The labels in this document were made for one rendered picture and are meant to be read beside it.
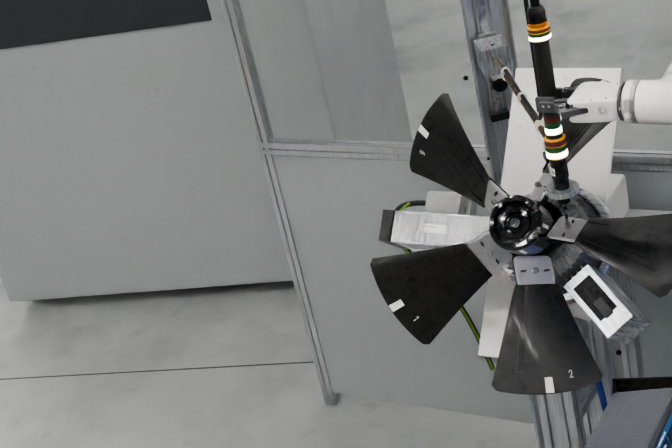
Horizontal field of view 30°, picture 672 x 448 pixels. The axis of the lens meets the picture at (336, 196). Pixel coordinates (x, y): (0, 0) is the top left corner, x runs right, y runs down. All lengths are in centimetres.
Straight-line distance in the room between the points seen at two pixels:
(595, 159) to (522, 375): 57
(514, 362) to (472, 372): 137
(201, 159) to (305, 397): 105
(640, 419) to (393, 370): 219
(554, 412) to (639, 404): 105
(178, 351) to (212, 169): 71
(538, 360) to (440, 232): 44
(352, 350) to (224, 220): 105
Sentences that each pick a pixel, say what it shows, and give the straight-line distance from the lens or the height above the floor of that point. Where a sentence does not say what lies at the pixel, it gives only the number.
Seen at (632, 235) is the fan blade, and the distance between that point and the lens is 262.
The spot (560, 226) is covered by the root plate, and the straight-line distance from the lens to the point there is 267.
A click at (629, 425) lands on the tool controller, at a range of 200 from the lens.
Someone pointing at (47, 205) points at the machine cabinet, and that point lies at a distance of 523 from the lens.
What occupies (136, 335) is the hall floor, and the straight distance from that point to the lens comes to 510.
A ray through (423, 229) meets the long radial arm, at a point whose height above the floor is 111.
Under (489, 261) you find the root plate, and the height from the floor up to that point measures 111.
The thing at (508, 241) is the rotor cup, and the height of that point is 119.
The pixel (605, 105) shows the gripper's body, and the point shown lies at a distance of 245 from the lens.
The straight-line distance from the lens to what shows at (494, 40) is 314.
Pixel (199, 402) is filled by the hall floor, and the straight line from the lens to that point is 457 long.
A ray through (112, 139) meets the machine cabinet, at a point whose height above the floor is 75.
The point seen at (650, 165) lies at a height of 98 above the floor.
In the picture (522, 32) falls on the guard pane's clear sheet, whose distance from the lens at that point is 333.
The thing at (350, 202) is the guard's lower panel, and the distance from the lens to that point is 382.
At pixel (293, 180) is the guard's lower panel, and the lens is 390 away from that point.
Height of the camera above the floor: 246
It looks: 25 degrees down
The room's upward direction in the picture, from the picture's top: 13 degrees counter-clockwise
